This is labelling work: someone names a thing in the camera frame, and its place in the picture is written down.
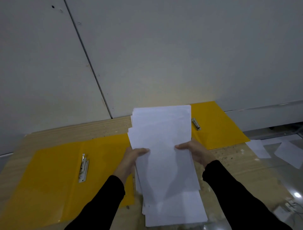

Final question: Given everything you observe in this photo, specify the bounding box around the person's right hand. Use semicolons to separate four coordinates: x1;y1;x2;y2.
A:
175;138;217;169

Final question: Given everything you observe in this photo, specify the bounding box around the person's left hand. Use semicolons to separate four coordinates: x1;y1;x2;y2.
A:
113;147;151;185

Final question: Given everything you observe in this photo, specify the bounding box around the yellow folder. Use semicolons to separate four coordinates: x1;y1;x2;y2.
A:
0;133;135;230
190;101;251;150

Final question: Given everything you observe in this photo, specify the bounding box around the white paper sheet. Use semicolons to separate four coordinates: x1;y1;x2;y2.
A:
274;141;303;169
245;140;271;159

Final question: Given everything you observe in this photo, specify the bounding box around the person's right forearm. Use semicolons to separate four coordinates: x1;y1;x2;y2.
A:
202;160;293;230

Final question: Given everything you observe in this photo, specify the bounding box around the person's left forearm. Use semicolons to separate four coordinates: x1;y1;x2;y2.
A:
65;175;126;230

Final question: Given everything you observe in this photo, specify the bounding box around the clear plastic wrapping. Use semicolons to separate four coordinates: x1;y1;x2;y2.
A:
293;123;303;138

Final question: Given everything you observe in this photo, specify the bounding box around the grey floor cable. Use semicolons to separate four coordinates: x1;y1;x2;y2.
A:
291;201;303;221

